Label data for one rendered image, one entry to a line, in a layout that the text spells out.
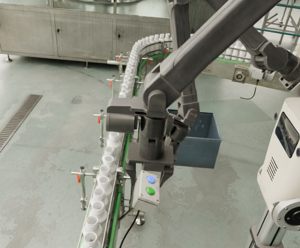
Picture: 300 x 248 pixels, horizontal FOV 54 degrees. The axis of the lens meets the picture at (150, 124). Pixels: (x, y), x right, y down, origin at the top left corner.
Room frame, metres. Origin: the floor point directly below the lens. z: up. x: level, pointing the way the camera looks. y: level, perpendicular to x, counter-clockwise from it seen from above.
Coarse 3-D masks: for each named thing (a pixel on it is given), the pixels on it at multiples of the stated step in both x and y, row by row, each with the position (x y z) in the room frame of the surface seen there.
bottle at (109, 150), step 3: (108, 147) 0.94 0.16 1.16; (111, 147) 0.94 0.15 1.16; (105, 150) 0.91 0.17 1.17; (108, 150) 0.94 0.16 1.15; (111, 150) 0.94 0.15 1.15; (105, 153) 0.91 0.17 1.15; (108, 153) 0.90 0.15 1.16; (111, 153) 0.91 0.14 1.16; (114, 153) 0.92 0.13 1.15; (102, 156) 0.93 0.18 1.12; (105, 156) 0.91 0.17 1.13; (114, 156) 0.92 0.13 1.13; (102, 159) 0.91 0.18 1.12; (114, 159) 0.91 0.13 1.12; (102, 162) 0.91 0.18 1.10; (114, 162) 0.90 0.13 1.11
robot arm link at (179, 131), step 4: (176, 120) 0.84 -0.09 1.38; (176, 124) 0.81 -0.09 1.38; (180, 124) 0.82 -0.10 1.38; (184, 124) 0.83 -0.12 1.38; (172, 128) 0.81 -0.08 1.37; (176, 128) 0.81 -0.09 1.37; (180, 128) 0.81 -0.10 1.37; (184, 128) 0.81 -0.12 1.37; (188, 128) 0.83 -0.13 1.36; (172, 132) 0.81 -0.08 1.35; (176, 132) 0.80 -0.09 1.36; (180, 132) 0.80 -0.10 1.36; (184, 132) 0.80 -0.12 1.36; (188, 132) 0.81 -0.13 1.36; (172, 136) 0.81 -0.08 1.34; (176, 136) 0.80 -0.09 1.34; (180, 136) 0.80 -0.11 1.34; (184, 136) 0.80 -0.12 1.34; (172, 140) 0.81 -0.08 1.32; (176, 140) 0.80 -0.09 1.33; (180, 140) 0.80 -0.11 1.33
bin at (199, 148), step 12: (204, 120) 1.68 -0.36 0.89; (192, 132) 1.68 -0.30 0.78; (204, 132) 1.68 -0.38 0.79; (216, 132) 1.49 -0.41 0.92; (192, 144) 1.37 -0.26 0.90; (204, 144) 1.37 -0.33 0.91; (216, 144) 1.38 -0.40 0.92; (180, 156) 1.37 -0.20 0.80; (192, 156) 1.37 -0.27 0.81; (204, 156) 1.37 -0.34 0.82; (216, 156) 1.38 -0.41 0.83
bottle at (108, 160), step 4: (108, 156) 0.88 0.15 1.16; (112, 156) 0.88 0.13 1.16; (104, 160) 0.86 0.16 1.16; (108, 160) 0.88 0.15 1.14; (112, 160) 0.85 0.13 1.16; (104, 164) 0.86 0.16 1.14; (108, 164) 0.85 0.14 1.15; (112, 164) 0.85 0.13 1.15; (112, 168) 0.85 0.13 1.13; (116, 168) 0.86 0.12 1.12; (112, 172) 0.84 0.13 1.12; (116, 180) 0.86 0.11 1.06
